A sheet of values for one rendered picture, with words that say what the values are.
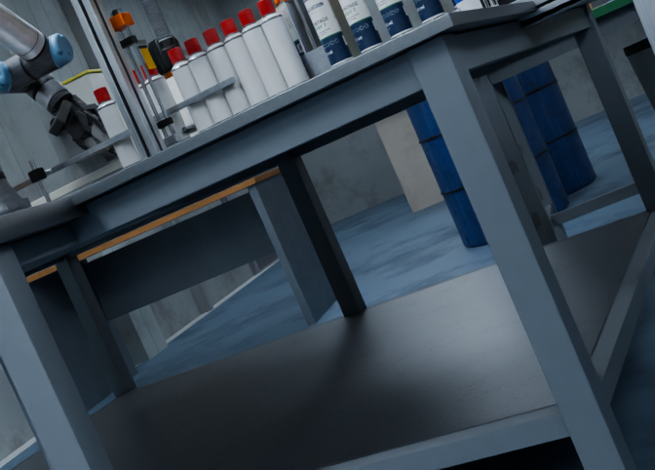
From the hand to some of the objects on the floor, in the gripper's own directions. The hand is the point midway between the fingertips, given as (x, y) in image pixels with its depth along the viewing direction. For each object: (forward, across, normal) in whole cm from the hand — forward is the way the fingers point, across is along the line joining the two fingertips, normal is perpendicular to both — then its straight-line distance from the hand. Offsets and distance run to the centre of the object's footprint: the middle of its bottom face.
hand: (111, 152), depth 243 cm
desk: (+3, +184, -231) cm, 296 cm away
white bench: (+152, -77, -163) cm, 236 cm away
